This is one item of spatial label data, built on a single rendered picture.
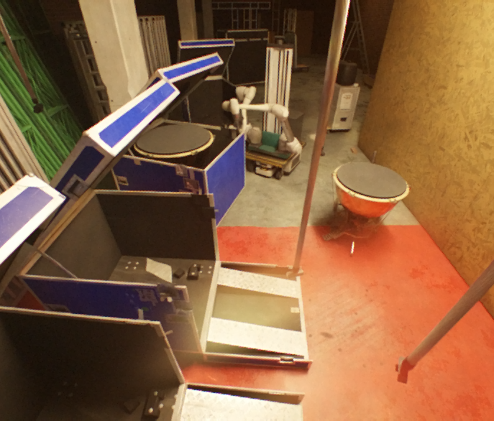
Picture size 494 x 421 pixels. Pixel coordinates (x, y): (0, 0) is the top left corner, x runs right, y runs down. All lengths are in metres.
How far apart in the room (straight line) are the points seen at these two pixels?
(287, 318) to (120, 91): 3.04
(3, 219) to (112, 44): 2.83
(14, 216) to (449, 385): 2.70
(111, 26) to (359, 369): 3.88
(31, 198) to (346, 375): 2.18
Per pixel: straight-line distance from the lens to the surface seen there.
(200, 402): 2.06
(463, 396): 2.69
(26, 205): 0.92
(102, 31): 3.53
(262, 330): 2.29
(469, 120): 3.38
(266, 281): 2.55
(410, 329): 2.75
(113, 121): 1.18
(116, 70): 3.55
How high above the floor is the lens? 2.13
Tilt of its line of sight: 38 degrees down
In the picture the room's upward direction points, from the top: straight up
